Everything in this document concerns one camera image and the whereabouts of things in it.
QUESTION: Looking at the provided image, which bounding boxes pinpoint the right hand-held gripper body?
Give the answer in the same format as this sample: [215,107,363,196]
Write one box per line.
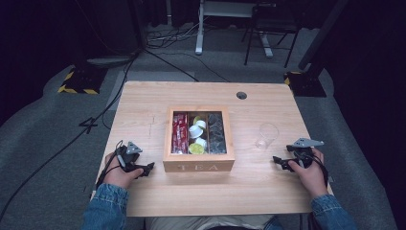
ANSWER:
[285,137,325,169]

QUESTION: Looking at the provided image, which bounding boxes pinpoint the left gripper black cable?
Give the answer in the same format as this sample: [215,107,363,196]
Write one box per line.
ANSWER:
[95,139,128,190]

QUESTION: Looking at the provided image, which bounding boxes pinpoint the wooden tea box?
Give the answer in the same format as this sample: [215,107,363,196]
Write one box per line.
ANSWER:
[162,104,237,173]

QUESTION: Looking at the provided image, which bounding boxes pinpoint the black metal chair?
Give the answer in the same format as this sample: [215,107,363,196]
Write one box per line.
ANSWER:
[240,2,302,69]

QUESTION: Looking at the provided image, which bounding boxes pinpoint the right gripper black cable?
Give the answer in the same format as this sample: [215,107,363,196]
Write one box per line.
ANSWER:
[300,149,330,189]

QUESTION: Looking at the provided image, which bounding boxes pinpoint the yellow black striped stand base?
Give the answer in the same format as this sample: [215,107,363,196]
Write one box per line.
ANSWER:
[283,70,327,98]
[56,64,108,96]

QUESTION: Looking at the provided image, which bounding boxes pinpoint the person's right hand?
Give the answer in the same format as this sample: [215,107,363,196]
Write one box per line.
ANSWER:
[287,148,330,199]

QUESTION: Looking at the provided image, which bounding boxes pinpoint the long black floor cable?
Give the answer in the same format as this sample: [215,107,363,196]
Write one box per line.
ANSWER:
[0,52,140,222]

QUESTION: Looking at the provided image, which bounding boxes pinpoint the dark slanted stand pole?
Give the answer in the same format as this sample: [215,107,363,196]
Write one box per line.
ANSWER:
[298,0,350,72]

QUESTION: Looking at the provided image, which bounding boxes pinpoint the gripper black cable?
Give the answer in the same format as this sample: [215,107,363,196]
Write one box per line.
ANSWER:
[95,139,128,190]
[300,149,330,189]

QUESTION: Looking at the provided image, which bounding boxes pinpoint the white desk leg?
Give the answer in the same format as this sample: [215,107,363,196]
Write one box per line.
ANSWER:
[194,0,206,57]
[259,32,275,58]

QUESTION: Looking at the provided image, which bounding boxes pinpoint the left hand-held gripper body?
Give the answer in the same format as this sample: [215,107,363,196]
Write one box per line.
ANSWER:
[116,141,144,173]

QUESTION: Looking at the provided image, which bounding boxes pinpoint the person's left hand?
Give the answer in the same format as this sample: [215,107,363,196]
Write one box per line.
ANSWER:
[103,152,145,190]

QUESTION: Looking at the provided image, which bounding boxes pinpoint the bunch of red stick packets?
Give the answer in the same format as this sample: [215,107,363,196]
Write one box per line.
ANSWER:
[171,112,189,155]

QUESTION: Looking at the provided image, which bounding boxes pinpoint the clear plastic cup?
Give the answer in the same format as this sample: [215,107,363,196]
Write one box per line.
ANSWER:
[255,122,281,150]

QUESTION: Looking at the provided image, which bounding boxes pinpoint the pile of dark tea bags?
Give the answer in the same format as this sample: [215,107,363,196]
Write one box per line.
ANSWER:
[207,112,227,155]

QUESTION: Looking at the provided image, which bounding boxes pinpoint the tangle of floor cables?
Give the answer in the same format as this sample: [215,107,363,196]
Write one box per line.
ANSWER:
[146,17,209,51]

